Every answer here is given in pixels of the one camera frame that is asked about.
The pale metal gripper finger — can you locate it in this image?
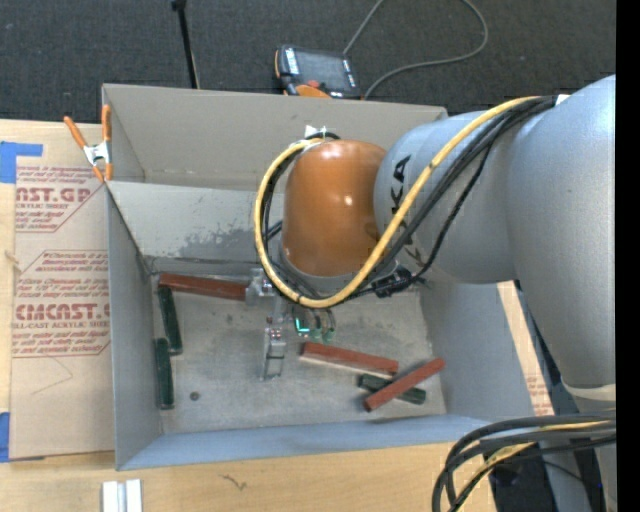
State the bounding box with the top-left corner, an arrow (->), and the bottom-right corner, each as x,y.
257,328 -> 272,383
268,327 -> 288,380

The grey metal bin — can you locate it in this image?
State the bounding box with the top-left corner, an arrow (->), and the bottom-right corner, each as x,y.
101,83 -> 540,472

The red-brown flat block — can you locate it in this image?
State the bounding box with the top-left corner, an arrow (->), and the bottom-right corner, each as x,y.
158,272 -> 250,303
298,341 -> 400,380
362,356 -> 447,413

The dark green flat block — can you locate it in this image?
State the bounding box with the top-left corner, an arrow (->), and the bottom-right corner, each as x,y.
356,373 -> 428,406
152,337 -> 177,411
156,285 -> 184,357

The brown cardboard board red print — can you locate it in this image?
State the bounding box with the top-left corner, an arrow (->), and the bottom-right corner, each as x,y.
0,118 -> 557,464

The black cylinder on white bracket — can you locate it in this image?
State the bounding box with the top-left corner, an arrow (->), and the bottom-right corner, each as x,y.
372,270 -> 432,300

